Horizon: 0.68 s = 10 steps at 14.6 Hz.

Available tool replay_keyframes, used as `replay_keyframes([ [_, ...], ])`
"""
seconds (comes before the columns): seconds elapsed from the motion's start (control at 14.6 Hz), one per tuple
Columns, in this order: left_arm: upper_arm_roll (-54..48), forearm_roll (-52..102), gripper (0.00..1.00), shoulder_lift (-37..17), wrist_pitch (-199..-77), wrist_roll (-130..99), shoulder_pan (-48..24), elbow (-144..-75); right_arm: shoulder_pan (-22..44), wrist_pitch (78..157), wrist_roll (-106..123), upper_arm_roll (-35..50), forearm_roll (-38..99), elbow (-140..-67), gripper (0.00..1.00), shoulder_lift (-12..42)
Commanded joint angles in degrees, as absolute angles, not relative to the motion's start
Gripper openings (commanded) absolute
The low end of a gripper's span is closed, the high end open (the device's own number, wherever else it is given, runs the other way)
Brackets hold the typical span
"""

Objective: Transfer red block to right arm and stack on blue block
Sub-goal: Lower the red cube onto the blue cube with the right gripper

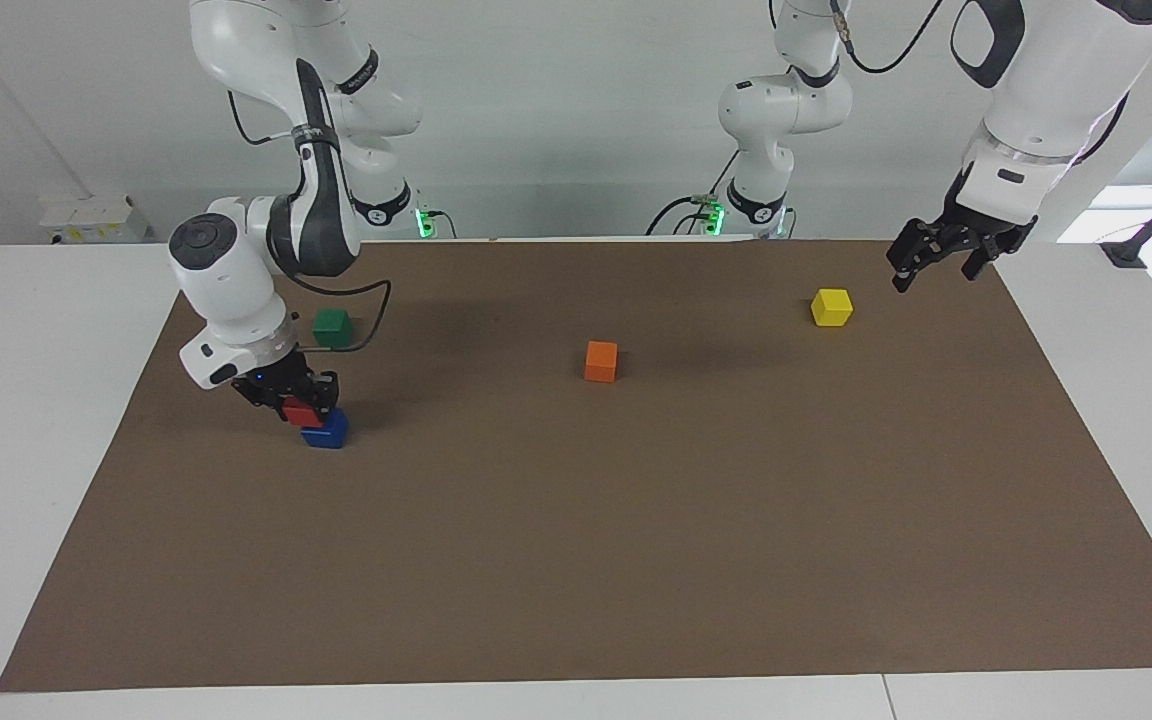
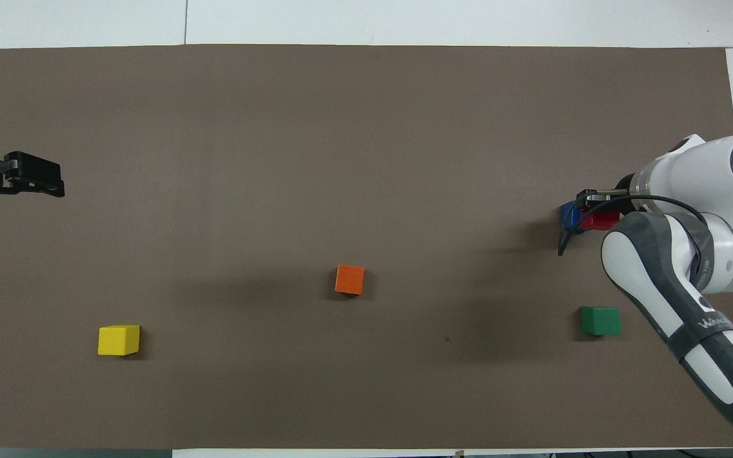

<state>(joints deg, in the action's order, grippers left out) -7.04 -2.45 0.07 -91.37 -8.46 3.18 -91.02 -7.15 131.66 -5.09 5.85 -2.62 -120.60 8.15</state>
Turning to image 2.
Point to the blue wooden block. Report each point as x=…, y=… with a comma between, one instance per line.
x=570, y=216

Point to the orange wooden block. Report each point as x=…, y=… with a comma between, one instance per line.
x=349, y=280

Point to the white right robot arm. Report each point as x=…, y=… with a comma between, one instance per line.
x=710, y=191

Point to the brown paper table mat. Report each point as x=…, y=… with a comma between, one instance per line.
x=366, y=127

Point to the red wooden block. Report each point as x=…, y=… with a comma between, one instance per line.
x=599, y=221

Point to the yellow wooden block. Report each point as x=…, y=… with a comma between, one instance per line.
x=118, y=340

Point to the green wooden block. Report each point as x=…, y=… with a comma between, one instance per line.
x=600, y=321

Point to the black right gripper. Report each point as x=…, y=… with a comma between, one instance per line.
x=626, y=183

